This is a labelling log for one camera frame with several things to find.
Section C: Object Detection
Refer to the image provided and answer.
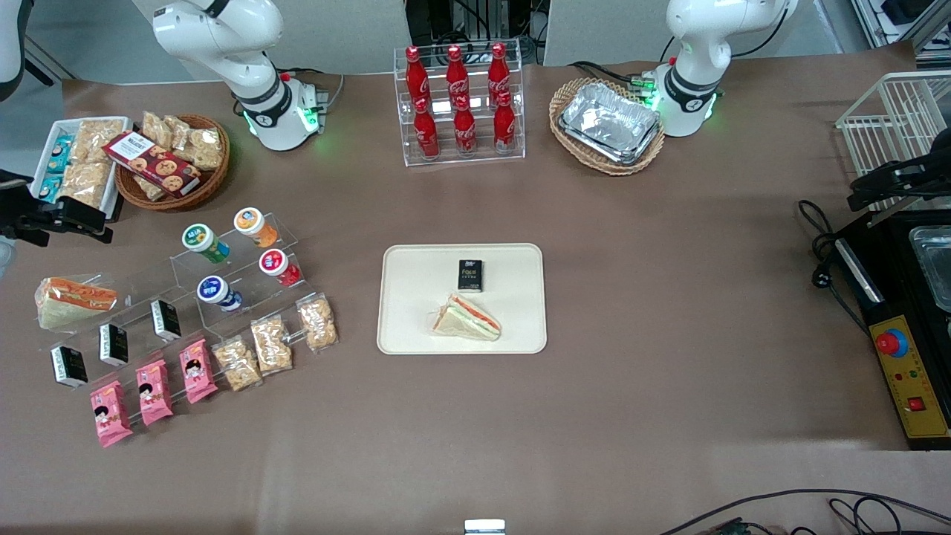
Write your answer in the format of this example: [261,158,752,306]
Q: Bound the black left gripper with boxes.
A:
[847,147,951,213]

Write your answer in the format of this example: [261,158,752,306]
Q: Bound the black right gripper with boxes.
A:
[0,169,114,247]

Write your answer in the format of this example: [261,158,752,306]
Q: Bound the green gum jar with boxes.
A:
[182,223,230,264]

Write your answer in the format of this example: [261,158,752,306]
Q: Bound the metal tray in machine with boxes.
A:
[909,226,951,314]

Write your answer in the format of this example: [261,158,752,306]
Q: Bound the blue gum jar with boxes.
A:
[197,275,243,312]

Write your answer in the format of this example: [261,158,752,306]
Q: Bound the orange gum jar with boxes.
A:
[233,207,279,248]

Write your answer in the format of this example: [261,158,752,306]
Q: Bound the red gum jar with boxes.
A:
[259,249,302,288]

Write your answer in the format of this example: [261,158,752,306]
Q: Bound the cream serving tray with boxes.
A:
[377,243,548,355]

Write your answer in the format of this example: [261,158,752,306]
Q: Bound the white rectangular snack bin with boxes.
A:
[28,117,133,222]

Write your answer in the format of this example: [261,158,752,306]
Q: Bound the large rice cracker bag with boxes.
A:
[58,160,112,210]
[71,119,127,164]

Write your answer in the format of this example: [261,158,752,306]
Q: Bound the black sealing machine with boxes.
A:
[834,210,951,451]

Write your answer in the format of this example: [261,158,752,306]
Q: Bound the wrapped triangle sandwich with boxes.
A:
[34,276,119,331]
[430,293,503,343]

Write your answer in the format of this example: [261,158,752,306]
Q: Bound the red cookie box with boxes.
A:
[103,132,203,197]

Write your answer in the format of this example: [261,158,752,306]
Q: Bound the black small box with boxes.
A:
[151,299,182,342]
[100,323,129,367]
[51,346,88,389]

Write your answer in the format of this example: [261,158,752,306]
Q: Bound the brown wicker basket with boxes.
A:
[114,114,232,213]

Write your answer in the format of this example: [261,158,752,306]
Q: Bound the clear acrylic stepped stand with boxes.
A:
[45,212,343,391]

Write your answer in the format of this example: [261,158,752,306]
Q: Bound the pink snack pack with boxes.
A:
[135,360,174,427]
[179,339,219,405]
[90,380,134,449]

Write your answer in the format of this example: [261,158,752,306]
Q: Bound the yellow control box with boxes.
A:
[868,315,951,451]

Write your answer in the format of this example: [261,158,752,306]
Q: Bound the stacked foil trays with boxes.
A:
[558,81,663,166]

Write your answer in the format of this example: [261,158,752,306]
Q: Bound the light wicker basket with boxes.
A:
[549,77,666,177]

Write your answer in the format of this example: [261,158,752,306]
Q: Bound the red cola bottle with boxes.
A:
[404,46,431,106]
[445,45,471,102]
[452,95,478,156]
[493,91,517,152]
[487,42,513,97]
[412,98,441,159]

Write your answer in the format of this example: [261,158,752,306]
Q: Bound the clear acrylic bottle rack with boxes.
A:
[393,40,526,167]

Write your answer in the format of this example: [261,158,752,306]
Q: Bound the white wire basket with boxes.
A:
[835,71,951,218]

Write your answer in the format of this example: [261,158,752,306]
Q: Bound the black power cable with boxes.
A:
[798,199,872,337]

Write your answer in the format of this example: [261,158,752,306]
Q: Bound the metal shelf frame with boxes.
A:
[847,0,951,69]

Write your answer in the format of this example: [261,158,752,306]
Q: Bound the black base cable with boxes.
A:
[568,59,673,87]

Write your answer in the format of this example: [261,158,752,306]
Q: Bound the black floor cables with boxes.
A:
[658,488,951,535]

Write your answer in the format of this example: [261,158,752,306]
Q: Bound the black equipment with cables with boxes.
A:
[405,0,552,66]

